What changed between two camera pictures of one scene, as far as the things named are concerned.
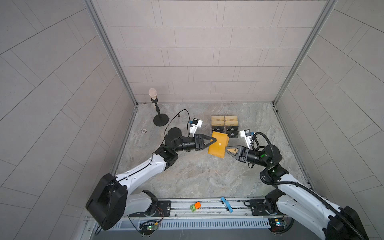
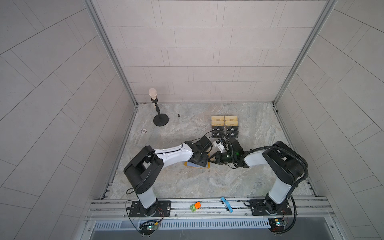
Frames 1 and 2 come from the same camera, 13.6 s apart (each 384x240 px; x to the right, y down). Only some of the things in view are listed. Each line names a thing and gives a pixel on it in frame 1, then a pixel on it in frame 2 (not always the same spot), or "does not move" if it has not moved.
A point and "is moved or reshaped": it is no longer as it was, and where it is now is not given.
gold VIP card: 217,118 does not move
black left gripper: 198,146 -> 204,161
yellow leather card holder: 217,148 is moved or reshaped
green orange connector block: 196,205 does not move
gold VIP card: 231,123 does not move
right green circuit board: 277,224 does not move
